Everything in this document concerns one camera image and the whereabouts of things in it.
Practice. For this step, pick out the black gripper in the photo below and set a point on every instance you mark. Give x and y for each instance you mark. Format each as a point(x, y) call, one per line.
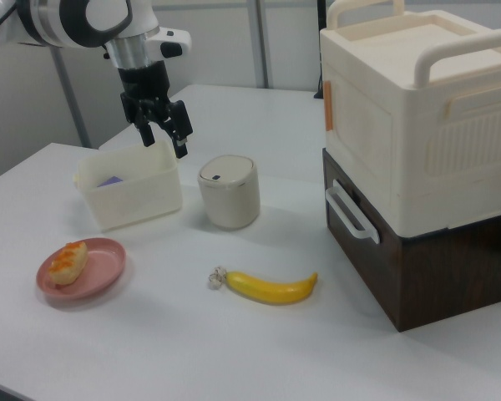
point(144, 83)

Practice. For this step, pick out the toy bread with orange glaze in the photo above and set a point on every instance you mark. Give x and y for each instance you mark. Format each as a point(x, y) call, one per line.
point(69, 265)

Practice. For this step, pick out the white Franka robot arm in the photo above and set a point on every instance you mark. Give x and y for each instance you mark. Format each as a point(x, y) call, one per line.
point(67, 21)

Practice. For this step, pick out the purple cube block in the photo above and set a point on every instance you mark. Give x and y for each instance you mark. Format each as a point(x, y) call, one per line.
point(110, 181)

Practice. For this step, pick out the white plastic storage bin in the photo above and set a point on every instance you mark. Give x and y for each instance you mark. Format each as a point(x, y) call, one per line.
point(138, 204)

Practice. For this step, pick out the cream lidded trash can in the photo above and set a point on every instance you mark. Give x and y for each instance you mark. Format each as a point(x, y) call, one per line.
point(229, 204)

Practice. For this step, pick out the pink plate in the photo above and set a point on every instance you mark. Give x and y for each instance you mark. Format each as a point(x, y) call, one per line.
point(102, 265)

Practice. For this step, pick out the white knot on banana stem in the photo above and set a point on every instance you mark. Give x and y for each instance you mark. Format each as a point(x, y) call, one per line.
point(216, 277)

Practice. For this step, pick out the yellow toy banana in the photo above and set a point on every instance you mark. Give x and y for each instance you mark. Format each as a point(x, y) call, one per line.
point(267, 290)

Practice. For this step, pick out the white toaster oven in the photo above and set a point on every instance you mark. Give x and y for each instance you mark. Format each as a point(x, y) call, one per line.
point(442, 271)

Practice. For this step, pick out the grey partition frame post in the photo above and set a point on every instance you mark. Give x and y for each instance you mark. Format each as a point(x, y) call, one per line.
point(265, 42)
point(71, 96)

